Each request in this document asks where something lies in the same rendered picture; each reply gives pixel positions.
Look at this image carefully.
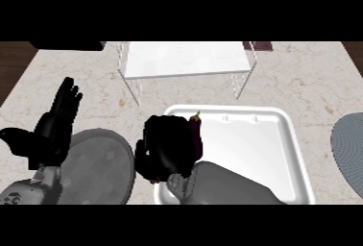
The dark maroon box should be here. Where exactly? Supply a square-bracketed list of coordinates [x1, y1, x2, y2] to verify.
[241, 40, 275, 53]

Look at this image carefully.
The clear white tiered shelf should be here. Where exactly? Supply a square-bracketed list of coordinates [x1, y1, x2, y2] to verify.
[116, 40, 262, 107]

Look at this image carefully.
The dark purple eggplant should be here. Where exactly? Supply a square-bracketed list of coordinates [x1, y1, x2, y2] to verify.
[188, 110, 206, 161]

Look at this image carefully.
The grey round plate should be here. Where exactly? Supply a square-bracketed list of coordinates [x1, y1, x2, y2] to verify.
[57, 128, 138, 206]

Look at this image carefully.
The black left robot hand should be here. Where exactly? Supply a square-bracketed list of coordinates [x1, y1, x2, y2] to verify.
[0, 76, 86, 171]

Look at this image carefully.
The black appliance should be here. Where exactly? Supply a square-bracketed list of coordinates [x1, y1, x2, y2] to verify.
[29, 40, 107, 52]

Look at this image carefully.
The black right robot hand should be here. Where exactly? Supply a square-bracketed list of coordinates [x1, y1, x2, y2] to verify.
[133, 114, 200, 185]

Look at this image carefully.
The white plastic tray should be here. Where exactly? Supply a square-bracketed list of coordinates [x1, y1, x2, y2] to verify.
[153, 104, 318, 206]

